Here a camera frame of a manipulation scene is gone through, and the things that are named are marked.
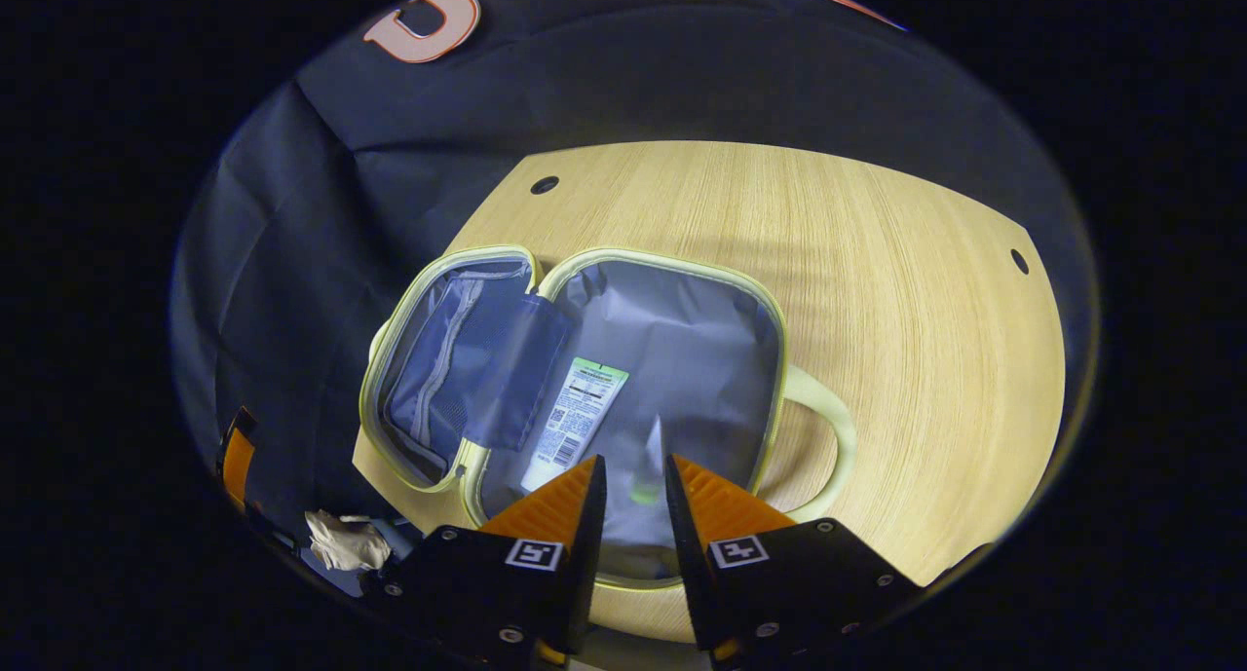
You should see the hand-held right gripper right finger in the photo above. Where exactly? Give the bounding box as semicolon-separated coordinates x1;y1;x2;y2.
664;454;922;667

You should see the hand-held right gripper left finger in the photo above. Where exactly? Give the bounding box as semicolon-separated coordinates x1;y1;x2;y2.
360;455;607;671

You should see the small grey skincare tube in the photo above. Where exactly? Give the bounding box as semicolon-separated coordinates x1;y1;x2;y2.
602;414;678;575

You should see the large green white skincare tube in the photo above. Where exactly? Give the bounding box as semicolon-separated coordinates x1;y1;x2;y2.
519;356;629;494

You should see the pale yellow suitcase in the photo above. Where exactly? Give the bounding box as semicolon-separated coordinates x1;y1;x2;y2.
351;245;858;591

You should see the crumpled pale paper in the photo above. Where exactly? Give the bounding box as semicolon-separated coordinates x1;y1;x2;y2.
304;508;393;572

